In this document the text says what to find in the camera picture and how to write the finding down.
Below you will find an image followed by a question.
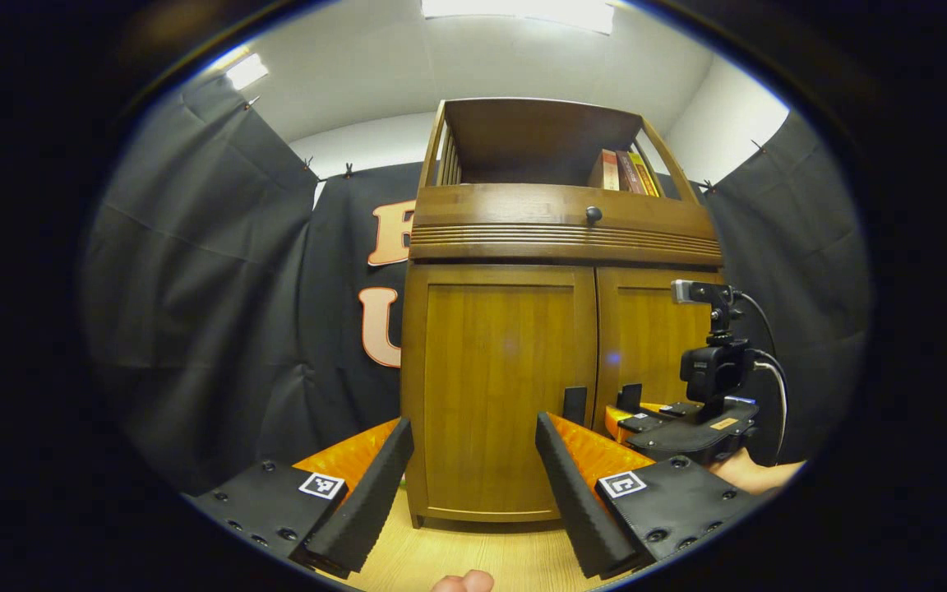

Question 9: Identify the yellow book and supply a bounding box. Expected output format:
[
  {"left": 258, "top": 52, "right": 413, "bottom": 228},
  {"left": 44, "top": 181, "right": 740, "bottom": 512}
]
[{"left": 628, "top": 151, "right": 662, "bottom": 197}]

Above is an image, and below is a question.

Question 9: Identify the wooden shoe cabinet door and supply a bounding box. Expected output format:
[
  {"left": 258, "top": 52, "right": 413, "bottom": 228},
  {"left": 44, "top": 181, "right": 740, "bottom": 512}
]
[
  {"left": 593, "top": 267, "right": 725, "bottom": 437},
  {"left": 402, "top": 265, "right": 599, "bottom": 523}
]

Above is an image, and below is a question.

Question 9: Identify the large ceiling light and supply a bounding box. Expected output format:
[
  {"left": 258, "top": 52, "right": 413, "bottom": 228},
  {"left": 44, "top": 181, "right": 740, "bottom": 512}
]
[{"left": 422, "top": 0, "right": 616, "bottom": 35}]

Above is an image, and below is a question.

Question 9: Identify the brown book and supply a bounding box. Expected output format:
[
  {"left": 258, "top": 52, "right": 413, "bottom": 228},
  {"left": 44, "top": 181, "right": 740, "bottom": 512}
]
[{"left": 615, "top": 150, "right": 647, "bottom": 196}]

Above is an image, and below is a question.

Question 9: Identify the small ceiling light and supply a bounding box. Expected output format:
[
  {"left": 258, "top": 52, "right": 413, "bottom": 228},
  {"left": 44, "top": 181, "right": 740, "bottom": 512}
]
[{"left": 223, "top": 53, "right": 270, "bottom": 91}]

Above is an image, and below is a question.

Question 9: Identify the black backdrop cloth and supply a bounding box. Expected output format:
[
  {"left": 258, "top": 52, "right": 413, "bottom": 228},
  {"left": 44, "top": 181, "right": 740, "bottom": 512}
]
[{"left": 83, "top": 74, "right": 873, "bottom": 494}]

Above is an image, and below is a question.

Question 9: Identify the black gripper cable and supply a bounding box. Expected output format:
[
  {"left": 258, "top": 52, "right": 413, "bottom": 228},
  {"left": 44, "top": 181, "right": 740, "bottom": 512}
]
[{"left": 732, "top": 289, "right": 789, "bottom": 461}]

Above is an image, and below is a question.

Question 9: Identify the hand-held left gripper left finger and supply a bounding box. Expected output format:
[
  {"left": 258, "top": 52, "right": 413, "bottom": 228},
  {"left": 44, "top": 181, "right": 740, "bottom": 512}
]
[{"left": 182, "top": 417, "right": 415, "bottom": 579}]

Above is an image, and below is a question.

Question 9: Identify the wooden cabinet drawer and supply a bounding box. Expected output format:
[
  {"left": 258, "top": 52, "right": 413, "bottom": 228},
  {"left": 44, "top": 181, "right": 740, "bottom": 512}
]
[{"left": 408, "top": 184, "right": 723, "bottom": 268}]

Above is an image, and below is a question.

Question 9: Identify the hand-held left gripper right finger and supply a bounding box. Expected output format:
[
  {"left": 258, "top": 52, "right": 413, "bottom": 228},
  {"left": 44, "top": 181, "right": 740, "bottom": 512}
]
[{"left": 535, "top": 411, "right": 770, "bottom": 580}]

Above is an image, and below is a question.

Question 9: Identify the tan red book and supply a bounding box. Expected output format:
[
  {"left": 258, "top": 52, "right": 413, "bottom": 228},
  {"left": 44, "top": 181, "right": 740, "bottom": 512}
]
[{"left": 589, "top": 149, "right": 621, "bottom": 192}]

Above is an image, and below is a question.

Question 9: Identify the wooden double-door shoe cabinet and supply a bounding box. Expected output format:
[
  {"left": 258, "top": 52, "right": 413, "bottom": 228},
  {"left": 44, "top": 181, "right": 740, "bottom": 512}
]
[{"left": 400, "top": 97, "right": 725, "bottom": 529}]

